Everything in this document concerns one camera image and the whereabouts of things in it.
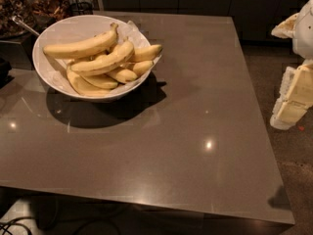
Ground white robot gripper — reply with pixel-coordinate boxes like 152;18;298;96
270;0;313;130

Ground short center yellow banana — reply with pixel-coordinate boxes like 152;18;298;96
107;68;137;84

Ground top long yellow banana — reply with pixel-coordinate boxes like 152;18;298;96
43;23;118;59

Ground white ceramic bowl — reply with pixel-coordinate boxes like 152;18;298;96
32;15;154;102

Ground small red floor scrap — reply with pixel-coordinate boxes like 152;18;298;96
297;125;305;131

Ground glass jar of snacks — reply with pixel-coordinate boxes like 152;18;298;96
0;0;70;39

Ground metal serving spoon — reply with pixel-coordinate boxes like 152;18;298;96
12;16;40;37

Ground black wire basket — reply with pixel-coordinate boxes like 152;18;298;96
69;2;93;16

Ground black floor cables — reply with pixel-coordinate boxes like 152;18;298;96
0;216;33;235

